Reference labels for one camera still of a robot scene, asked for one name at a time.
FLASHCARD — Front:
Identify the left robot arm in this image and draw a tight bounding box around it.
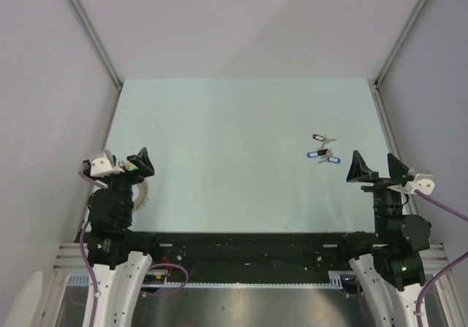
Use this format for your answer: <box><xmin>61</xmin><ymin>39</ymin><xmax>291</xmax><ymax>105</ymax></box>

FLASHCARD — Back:
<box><xmin>80</xmin><ymin>148</ymin><xmax>162</xmax><ymax>326</ymax></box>

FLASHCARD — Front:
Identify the left aluminium frame post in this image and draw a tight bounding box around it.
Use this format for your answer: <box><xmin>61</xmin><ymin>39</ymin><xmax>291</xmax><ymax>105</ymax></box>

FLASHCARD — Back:
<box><xmin>66</xmin><ymin>0</ymin><xmax>123</xmax><ymax>93</ymax></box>

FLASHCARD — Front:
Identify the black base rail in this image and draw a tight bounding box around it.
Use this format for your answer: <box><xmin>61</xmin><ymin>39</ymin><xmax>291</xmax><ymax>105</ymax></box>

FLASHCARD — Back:
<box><xmin>136</xmin><ymin>232</ymin><xmax>350</xmax><ymax>284</ymax></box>

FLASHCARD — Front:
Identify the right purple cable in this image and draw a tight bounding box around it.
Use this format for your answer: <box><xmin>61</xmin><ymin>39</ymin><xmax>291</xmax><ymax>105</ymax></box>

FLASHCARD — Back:
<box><xmin>401</xmin><ymin>189</ymin><xmax>468</xmax><ymax>327</ymax></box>

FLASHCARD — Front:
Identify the right aluminium frame post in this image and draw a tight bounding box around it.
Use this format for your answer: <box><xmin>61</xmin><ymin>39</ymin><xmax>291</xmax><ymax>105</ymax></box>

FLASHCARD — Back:
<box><xmin>374</xmin><ymin>0</ymin><xmax>430</xmax><ymax>88</ymax></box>

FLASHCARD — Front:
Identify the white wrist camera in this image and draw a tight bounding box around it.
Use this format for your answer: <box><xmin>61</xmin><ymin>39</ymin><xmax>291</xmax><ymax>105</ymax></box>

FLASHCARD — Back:
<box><xmin>389</xmin><ymin>173</ymin><xmax>435</xmax><ymax>195</ymax></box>
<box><xmin>82</xmin><ymin>154</ymin><xmax>124</xmax><ymax>178</ymax></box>

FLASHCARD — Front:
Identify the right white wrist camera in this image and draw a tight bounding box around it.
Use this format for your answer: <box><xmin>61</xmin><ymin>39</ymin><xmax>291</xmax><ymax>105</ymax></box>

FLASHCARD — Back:
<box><xmin>389</xmin><ymin>173</ymin><xmax>435</xmax><ymax>195</ymax></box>

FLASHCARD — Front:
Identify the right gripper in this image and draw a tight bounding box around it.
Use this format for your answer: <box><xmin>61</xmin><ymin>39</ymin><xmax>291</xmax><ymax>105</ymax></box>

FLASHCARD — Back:
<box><xmin>345</xmin><ymin>149</ymin><xmax>408</xmax><ymax>238</ymax></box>

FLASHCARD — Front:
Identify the aluminium frame post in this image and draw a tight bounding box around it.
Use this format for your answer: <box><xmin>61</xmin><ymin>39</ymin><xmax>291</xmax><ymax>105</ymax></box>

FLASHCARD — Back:
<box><xmin>66</xmin><ymin>0</ymin><xmax>123</xmax><ymax>93</ymax></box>
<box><xmin>374</xmin><ymin>0</ymin><xmax>430</xmax><ymax>88</ymax></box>

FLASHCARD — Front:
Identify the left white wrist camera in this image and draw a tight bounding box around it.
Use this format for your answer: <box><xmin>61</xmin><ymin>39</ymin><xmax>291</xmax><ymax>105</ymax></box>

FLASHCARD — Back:
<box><xmin>82</xmin><ymin>154</ymin><xmax>124</xmax><ymax>178</ymax></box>

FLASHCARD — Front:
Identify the grey cable duct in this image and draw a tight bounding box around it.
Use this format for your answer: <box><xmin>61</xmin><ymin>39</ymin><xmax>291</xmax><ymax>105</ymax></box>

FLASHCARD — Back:
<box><xmin>67</xmin><ymin>272</ymin><xmax>343</xmax><ymax>290</ymax></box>

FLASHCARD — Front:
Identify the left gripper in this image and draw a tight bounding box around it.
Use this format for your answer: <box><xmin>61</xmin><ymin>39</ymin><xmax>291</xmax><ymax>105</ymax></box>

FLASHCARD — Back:
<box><xmin>100</xmin><ymin>146</ymin><xmax>153</xmax><ymax>223</ymax></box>

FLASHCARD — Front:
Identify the black tag key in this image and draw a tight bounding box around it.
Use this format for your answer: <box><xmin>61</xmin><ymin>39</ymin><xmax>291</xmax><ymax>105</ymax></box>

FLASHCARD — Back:
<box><xmin>312</xmin><ymin>134</ymin><xmax>336</xmax><ymax>145</ymax></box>

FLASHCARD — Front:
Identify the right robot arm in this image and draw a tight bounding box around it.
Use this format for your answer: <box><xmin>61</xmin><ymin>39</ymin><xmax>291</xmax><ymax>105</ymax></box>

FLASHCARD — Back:
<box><xmin>337</xmin><ymin>151</ymin><xmax>435</xmax><ymax>326</ymax></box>

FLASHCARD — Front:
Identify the blue tag key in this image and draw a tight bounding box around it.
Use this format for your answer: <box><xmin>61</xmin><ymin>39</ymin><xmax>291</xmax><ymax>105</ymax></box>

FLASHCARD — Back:
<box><xmin>306</xmin><ymin>149</ymin><xmax>328</xmax><ymax>158</ymax></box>
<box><xmin>319</xmin><ymin>149</ymin><xmax>341</xmax><ymax>165</ymax></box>

